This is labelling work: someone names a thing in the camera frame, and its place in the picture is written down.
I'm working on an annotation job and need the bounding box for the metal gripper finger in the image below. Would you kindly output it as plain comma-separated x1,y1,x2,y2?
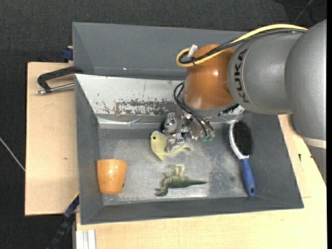
162,112,182,134
165,134,186,153

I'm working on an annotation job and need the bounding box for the pale yellow toy fish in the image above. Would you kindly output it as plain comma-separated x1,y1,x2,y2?
149,130,195,162

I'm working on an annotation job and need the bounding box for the green toy dinosaur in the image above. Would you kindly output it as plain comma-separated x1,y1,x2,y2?
155,164,208,197

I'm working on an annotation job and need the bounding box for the grey metal bin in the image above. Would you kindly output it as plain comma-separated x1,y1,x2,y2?
72,21,305,225

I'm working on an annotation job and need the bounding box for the blue and white hairbrush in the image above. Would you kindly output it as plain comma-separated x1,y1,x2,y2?
224,120,256,197

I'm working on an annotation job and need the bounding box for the orange cup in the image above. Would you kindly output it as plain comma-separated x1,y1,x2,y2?
96,159,128,195

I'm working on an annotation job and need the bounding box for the brown cardboard board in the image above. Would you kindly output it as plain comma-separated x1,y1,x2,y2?
24,62,80,216

